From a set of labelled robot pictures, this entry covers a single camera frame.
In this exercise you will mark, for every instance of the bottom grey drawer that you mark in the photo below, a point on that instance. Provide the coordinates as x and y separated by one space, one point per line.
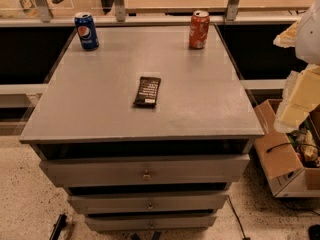
150 222

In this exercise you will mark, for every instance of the orange soda can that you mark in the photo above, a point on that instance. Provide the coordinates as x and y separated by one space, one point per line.
199 27

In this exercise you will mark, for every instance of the grey drawer cabinet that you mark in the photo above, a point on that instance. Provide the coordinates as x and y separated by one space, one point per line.
87 110

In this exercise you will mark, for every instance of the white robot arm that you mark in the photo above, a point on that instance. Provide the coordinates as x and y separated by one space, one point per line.
307 46

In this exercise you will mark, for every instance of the grey drawer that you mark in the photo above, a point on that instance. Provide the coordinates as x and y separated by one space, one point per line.
150 222
144 170
148 202

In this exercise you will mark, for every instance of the black rxbar chocolate bar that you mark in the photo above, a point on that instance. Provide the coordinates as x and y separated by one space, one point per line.
147 92

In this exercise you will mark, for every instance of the top grey drawer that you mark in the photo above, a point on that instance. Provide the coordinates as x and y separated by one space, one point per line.
144 170

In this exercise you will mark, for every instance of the black tool on floor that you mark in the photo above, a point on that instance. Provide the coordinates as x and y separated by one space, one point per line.
58 227

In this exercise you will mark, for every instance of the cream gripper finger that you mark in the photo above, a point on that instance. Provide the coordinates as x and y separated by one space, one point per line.
301 95
287 38

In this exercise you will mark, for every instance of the open cardboard box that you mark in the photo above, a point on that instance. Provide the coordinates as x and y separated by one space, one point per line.
286 175

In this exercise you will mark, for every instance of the blue pepsi can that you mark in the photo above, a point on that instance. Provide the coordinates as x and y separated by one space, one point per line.
86 30

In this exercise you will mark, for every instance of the middle grey drawer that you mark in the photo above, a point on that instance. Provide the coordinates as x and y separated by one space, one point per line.
148 202

